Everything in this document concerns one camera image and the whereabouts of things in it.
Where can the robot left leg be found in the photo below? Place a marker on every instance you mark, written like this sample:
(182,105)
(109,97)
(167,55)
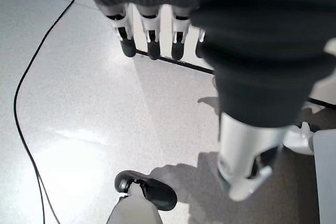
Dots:
(134,211)

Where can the robot left black foot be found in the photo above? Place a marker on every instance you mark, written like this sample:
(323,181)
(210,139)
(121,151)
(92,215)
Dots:
(157,195)

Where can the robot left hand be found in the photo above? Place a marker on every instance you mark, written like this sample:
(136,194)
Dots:
(249,24)

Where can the white medical cart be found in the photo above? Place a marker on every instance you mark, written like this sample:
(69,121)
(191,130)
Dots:
(325,176)

